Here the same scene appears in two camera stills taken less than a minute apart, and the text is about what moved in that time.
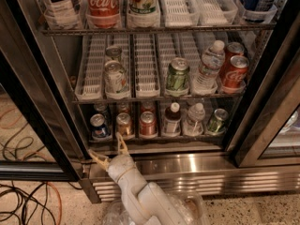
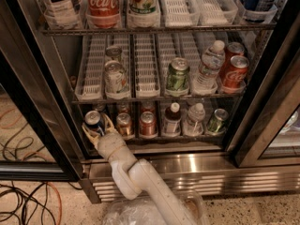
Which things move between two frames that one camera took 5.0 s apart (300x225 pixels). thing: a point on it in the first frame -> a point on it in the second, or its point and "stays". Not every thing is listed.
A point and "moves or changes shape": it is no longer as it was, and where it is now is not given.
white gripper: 120,166 -> 110,142
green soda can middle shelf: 178,78 stays
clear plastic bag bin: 190,204 stays
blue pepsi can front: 98,127 moves or changes shape
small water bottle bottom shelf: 196,115 stays
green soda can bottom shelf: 218,121 stays
